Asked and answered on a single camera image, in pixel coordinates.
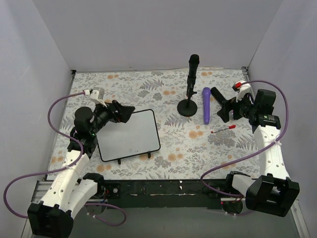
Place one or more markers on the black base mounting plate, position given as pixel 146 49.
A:
pixel 164 193

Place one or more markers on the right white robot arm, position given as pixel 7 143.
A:
pixel 273 192

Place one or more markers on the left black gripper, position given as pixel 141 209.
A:
pixel 116 112

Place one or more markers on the white red-capped marker pen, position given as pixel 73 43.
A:
pixel 223 129

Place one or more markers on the floral patterned table mat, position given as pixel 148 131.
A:
pixel 188 148

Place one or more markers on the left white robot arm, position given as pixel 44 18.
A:
pixel 53 216

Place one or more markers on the small black-framed whiteboard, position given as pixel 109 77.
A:
pixel 138 136

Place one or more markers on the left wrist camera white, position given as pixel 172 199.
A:
pixel 96 95

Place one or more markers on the black handheld microphone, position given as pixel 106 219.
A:
pixel 217 95

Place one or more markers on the black round microphone stand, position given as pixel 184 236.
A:
pixel 187 107

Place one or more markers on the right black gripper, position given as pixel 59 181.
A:
pixel 229 109

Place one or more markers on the black microphone on stand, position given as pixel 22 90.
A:
pixel 191 79

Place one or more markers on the purple microphone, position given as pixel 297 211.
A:
pixel 206 94

